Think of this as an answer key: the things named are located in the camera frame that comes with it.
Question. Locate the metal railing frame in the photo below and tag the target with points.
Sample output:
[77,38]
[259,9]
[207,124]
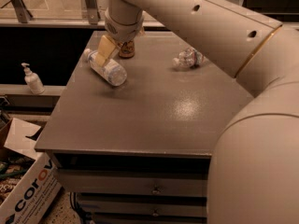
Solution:
[62,13]

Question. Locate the grey drawer cabinet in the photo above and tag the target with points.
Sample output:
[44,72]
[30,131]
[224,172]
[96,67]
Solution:
[139,153]

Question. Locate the blue label plastic bottle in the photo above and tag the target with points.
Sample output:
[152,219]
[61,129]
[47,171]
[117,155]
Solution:
[112,72]

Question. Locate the clear crushed plastic bottle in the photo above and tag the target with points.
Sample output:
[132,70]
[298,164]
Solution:
[188,58]

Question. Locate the white cardboard box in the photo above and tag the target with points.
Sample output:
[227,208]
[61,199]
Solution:
[30,199]

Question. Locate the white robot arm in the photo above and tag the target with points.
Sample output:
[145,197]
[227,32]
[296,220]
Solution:
[254,171]

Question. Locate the white pump dispenser bottle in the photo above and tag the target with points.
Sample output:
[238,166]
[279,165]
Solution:
[32,80]

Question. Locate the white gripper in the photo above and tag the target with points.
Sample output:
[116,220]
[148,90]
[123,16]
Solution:
[121,29]

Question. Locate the brown soda can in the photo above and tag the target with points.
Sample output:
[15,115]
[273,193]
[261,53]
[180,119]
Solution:
[127,49]

